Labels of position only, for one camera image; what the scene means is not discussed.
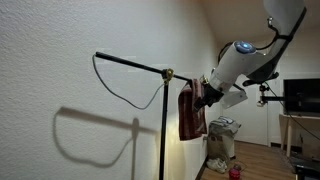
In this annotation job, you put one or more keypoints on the white shoes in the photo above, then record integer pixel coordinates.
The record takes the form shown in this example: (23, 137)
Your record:
(217, 165)

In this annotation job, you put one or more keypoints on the black television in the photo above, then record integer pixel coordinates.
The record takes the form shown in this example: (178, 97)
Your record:
(303, 96)

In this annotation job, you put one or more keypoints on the wooden desk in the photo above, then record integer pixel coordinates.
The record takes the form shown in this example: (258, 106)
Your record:
(300, 133)

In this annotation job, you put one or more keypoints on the grey trash bin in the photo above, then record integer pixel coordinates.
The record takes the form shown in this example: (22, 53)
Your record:
(220, 143)

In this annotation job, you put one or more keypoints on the red patterned cloth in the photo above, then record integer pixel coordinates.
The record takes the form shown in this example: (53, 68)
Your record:
(192, 124)

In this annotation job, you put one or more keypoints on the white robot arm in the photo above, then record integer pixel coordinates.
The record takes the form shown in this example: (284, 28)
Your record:
(243, 58)

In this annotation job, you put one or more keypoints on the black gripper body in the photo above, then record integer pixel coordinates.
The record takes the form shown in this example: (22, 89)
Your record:
(210, 96)

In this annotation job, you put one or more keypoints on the red bottle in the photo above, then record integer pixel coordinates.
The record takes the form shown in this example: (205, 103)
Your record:
(235, 172)

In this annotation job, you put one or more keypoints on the black lamp stand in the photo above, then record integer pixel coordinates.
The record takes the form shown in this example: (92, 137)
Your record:
(166, 75)

